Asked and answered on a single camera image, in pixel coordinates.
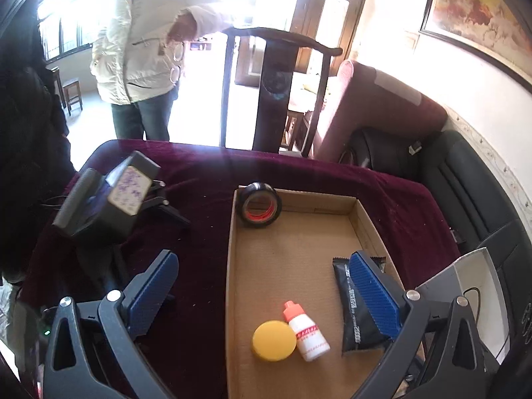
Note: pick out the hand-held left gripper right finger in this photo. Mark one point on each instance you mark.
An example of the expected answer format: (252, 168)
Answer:
(374, 295)

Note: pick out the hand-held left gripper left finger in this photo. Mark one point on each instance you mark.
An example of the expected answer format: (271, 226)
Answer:
(153, 289)

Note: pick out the black foil packet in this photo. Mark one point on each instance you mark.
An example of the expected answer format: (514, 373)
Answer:
(353, 326)

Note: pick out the brown cardboard box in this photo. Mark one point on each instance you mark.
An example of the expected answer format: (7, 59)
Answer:
(282, 266)

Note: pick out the white bottle with red cap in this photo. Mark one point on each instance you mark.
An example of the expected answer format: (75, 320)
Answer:
(309, 338)

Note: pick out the grey shoe box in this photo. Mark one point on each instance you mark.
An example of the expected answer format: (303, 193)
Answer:
(469, 274)

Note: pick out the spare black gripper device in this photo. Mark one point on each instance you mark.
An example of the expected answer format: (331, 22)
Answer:
(95, 208)

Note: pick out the maroon velvet tablecloth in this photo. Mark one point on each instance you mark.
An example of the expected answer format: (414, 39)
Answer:
(311, 174)

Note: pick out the black tape roll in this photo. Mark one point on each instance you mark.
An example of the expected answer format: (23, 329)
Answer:
(275, 199)

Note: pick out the black leather sofa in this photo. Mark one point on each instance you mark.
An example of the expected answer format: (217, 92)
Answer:
(457, 166)

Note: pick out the black coat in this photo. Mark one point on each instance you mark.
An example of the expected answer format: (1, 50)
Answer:
(29, 153)

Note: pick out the red fabric sofa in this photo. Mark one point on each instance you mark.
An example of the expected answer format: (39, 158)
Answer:
(374, 108)

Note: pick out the dark wooden chair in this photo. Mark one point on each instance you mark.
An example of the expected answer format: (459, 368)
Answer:
(270, 104)

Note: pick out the small wooden stool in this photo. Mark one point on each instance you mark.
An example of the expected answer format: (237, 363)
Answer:
(72, 85)

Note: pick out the brown wooden door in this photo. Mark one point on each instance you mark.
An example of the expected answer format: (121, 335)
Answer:
(311, 20)

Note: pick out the window with dark frame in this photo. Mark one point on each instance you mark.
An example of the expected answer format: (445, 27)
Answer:
(62, 29)

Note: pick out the framed wall painting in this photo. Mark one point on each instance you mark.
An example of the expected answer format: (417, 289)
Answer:
(469, 8)

